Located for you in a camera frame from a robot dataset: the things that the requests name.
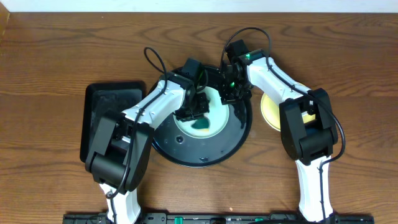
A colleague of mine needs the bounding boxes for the green yellow sponge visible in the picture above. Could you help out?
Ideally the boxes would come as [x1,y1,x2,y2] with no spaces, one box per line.
[191,117,210,130]

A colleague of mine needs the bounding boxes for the light blue plate top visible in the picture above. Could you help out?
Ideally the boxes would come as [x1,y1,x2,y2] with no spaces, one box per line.
[174,87,229,139]

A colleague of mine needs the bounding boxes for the yellow plate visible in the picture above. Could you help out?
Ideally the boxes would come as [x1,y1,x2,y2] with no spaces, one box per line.
[257,81,303,131]

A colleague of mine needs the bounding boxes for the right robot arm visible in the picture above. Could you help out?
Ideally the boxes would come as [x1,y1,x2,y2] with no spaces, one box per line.
[221,50,338,222]

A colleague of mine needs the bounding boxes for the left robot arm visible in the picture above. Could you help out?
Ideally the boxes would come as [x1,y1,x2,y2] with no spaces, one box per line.
[84,72,201,223]

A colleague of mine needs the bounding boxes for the round black tray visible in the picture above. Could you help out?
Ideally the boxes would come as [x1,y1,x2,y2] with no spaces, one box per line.
[152,65,252,167]

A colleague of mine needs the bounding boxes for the rectangular black tray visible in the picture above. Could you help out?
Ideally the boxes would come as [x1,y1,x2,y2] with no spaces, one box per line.
[80,81,146,162]

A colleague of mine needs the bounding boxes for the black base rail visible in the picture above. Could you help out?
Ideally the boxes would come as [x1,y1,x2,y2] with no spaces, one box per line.
[62,213,375,224]

